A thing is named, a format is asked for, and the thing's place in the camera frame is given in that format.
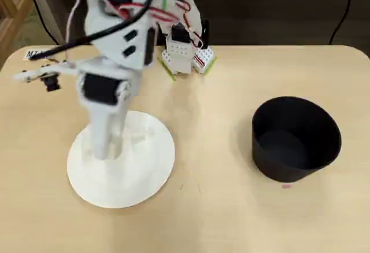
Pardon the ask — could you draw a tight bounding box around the white MT18 label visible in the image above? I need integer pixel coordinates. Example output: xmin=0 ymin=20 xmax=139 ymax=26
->
xmin=23 ymin=49 xmax=45 ymax=61

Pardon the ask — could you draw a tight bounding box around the red white gripper servo wire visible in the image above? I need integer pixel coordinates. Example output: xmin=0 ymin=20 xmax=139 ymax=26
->
xmin=65 ymin=0 xmax=158 ymax=46

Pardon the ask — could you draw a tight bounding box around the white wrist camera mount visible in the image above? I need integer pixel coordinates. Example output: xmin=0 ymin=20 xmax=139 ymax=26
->
xmin=13 ymin=61 xmax=66 ymax=92

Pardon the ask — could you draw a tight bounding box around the white round plate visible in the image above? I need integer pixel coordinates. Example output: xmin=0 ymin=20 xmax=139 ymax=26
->
xmin=66 ymin=110 xmax=176 ymax=209

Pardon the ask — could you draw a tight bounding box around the green base plate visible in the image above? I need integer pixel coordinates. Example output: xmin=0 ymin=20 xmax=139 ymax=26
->
xmin=157 ymin=55 xmax=218 ymax=82

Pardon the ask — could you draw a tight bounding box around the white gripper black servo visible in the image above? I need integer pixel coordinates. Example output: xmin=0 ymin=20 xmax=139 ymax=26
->
xmin=76 ymin=58 xmax=140 ymax=161

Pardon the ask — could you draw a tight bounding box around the thin black background cable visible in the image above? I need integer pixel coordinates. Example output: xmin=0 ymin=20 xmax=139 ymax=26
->
xmin=328 ymin=0 xmax=359 ymax=46
xmin=24 ymin=0 xmax=61 ymax=46

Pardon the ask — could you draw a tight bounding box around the red white shoulder servo wire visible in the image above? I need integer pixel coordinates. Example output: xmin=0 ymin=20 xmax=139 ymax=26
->
xmin=166 ymin=0 xmax=210 ymax=68

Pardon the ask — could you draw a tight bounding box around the black pot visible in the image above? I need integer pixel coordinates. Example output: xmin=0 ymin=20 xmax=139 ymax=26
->
xmin=251 ymin=96 xmax=343 ymax=183

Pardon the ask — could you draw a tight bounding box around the black camera cable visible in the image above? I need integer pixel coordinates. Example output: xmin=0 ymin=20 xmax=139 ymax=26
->
xmin=28 ymin=0 xmax=158 ymax=61

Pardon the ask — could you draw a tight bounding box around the wooden frame furniture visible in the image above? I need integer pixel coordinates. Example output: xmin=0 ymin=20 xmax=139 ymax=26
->
xmin=0 ymin=0 xmax=31 ymax=73

